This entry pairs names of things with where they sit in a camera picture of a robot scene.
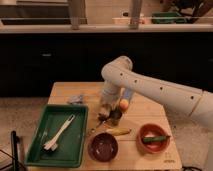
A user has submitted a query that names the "brown chalkboard eraser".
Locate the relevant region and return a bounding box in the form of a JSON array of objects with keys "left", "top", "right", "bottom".
[{"left": 98, "top": 112, "right": 110, "bottom": 121}]

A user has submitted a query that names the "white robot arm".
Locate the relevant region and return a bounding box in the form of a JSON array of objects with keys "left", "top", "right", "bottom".
[{"left": 101, "top": 56, "right": 213, "bottom": 132}]

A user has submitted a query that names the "green plastic tray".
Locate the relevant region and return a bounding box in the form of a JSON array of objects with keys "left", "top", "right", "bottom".
[{"left": 25, "top": 105, "right": 88, "bottom": 168}]

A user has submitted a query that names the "metal measuring cup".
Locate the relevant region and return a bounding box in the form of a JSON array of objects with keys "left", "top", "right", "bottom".
[{"left": 88, "top": 110, "right": 122, "bottom": 135}]

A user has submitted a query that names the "orange fruit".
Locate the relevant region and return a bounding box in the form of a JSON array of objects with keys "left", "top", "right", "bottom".
[{"left": 119, "top": 99, "right": 129, "bottom": 112}]

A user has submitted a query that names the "yellow banana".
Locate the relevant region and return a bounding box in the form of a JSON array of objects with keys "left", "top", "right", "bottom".
[{"left": 106, "top": 129, "right": 131, "bottom": 136}]

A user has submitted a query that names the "blue sponge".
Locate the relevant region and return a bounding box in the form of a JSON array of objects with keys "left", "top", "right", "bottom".
[{"left": 122, "top": 89, "right": 134, "bottom": 102}]

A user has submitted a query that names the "crumpled grey cloth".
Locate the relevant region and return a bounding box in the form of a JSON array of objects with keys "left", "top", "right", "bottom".
[{"left": 67, "top": 94, "right": 84, "bottom": 105}]

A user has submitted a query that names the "dark maroon bowl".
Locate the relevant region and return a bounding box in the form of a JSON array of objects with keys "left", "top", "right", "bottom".
[{"left": 88, "top": 133, "right": 118, "bottom": 162}]

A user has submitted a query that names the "orange bowl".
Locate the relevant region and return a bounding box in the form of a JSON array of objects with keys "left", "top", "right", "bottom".
[{"left": 136, "top": 123, "right": 170, "bottom": 154}]

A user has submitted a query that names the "green cucumber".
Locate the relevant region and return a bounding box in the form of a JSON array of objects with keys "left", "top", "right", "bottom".
[{"left": 142, "top": 136, "right": 170, "bottom": 144}]

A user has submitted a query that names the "white dish brush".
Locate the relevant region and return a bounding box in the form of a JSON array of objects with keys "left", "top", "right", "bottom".
[{"left": 43, "top": 115, "right": 75, "bottom": 151}]

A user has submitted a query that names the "green background bin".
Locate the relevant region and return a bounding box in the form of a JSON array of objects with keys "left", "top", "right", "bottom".
[{"left": 151, "top": 12, "right": 187, "bottom": 24}]

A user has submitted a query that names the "black chair frame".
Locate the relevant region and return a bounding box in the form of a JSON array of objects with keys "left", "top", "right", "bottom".
[{"left": 0, "top": 131, "right": 26, "bottom": 171}]

